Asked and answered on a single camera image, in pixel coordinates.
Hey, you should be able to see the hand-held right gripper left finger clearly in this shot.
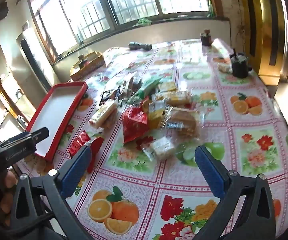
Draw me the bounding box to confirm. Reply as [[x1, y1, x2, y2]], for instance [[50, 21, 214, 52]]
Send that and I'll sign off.
[[9, 145, 92, 240]]

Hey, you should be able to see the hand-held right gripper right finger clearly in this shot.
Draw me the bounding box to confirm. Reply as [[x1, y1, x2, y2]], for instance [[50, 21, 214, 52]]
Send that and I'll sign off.
[[194, 145, 276, 240]]

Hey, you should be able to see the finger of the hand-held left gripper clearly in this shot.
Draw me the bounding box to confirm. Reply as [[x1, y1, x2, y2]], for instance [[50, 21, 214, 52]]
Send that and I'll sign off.
[[24, 127, 50, 143]]

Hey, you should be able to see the red tray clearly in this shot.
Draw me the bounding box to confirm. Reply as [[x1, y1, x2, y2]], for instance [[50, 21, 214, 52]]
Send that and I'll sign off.
[[25, 81, 89, 162]]

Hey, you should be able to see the red striped snack packet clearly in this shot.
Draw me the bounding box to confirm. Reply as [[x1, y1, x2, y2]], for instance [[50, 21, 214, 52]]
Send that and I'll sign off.
[[68, 131, 105, 173]]

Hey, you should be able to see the white square snack packet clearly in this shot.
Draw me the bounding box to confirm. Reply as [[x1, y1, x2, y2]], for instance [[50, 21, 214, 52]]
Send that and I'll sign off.
[[143, 136, 175, 160]]

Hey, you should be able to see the clear bag of brown biscuits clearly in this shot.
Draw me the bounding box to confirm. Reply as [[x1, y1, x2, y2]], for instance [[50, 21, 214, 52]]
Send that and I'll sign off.
[[162, 106, 200, 138]]

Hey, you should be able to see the red snack bag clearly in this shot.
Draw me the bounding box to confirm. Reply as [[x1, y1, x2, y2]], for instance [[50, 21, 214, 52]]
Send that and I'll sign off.
[[122, 106, 150, 144]]

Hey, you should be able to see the long yellow cream snack packet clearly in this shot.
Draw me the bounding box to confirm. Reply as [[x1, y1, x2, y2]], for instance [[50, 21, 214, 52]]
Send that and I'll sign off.
[[165, 91, 193, 107]]

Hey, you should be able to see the dark snack packet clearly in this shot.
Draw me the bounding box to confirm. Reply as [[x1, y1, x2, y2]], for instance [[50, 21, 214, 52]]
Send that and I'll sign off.
[[99, 86, 121, 105]]

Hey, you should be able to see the brown snack packet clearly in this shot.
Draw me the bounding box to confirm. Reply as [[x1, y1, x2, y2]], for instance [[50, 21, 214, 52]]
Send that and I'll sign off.
[[120, 76, 142, 98]]

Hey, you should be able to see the green snack packet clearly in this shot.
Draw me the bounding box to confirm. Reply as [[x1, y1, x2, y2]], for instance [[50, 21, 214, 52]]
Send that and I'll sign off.
[[128, 76, 162, 103]]

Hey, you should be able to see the person's left hand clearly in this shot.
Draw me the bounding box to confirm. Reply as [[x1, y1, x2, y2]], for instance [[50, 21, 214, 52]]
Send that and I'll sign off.
[[0, 166, 18, 227]]

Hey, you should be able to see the printed floral tablecloth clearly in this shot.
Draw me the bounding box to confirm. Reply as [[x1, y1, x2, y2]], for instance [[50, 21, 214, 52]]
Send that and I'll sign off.
[[17, 39, 288, 240]]

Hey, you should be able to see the white standing air conditioner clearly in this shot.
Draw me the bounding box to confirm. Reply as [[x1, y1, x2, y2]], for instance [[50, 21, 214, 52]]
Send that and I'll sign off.
[[16, 27, 54, 95]]

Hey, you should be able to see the small jar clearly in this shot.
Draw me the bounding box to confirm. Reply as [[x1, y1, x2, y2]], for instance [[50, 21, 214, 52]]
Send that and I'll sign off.
[[78, 55, 89, 68]]

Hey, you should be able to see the yellow woven basket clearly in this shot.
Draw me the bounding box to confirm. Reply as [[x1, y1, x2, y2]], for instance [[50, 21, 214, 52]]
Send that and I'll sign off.
[[69, 51, 106, 82]]

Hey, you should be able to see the black cup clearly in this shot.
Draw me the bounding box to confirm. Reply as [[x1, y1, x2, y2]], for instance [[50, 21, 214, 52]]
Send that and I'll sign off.
[[229, 49, 252, 79]]

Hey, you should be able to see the clear plastic bag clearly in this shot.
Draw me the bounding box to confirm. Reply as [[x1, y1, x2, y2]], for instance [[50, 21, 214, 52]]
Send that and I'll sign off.
[[211, 38, 232, 73]]

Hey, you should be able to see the black jar with cork stopper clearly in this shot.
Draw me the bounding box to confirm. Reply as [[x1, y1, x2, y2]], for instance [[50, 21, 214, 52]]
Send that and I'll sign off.
[[201, 29, 212, 47]]

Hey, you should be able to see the black flashlight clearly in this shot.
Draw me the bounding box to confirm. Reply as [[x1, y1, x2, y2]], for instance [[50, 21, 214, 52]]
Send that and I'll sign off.
[[128, 41, 152, 51]]

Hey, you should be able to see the golden wooden door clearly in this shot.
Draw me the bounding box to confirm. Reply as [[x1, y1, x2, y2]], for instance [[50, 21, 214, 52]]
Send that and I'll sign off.
[[241, 0, 288, 85]]

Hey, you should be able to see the green cloth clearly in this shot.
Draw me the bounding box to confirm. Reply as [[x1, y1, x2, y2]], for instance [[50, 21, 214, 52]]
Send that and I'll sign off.
[[134, 19, 152, 27]]

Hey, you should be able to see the barred window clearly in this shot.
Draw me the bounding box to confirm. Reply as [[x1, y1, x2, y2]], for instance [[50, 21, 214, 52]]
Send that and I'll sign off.
[[27, 0, 212, 64]]

